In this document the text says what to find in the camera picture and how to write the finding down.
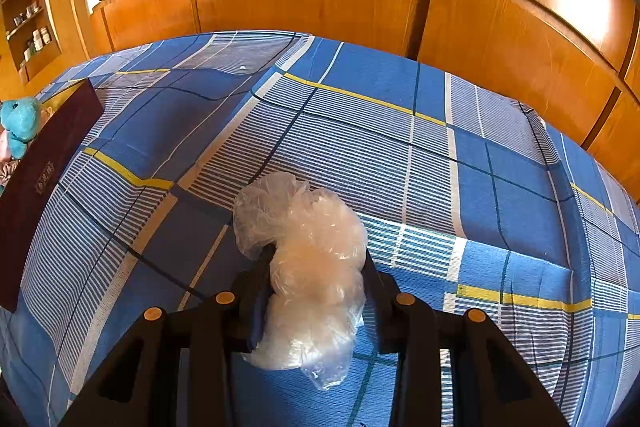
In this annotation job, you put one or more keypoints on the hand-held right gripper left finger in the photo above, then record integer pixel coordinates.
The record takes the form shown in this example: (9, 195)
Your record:
(261, 312)

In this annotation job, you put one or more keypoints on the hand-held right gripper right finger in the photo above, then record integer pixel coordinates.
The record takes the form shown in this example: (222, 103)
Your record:
(381, 317)

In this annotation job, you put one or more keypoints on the clear plastic bag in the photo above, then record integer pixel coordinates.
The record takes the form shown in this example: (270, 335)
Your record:
(310, 247)

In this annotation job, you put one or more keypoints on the maroon box with gold lining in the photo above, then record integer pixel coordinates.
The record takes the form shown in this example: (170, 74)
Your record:
(40, 187)

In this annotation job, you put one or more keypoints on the blue plush toy pink dress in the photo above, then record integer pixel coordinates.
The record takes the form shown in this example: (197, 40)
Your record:
(20, 117)

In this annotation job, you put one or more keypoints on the small dark bottles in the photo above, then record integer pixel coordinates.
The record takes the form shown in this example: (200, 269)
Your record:
(27, 14)

